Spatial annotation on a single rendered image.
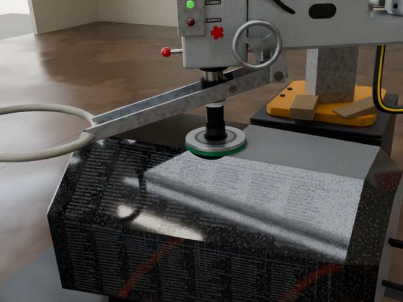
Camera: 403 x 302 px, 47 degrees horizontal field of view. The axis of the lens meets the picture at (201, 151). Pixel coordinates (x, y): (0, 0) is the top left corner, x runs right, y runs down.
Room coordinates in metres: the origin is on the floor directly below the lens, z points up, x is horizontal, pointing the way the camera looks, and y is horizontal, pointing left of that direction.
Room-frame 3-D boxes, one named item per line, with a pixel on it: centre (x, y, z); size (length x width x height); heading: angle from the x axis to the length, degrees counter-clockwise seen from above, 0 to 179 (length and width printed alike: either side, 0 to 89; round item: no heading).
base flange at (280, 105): (2.20, -0.64, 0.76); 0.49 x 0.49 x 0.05; 62
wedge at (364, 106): (1.97, -0.71, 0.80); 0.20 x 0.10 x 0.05; 106
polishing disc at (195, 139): (1.53, -0.05, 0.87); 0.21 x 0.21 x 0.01
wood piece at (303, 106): (2.00, -0.47, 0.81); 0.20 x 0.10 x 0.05; 160
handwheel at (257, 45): (1.42, -0.18, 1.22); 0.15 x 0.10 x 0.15; 92
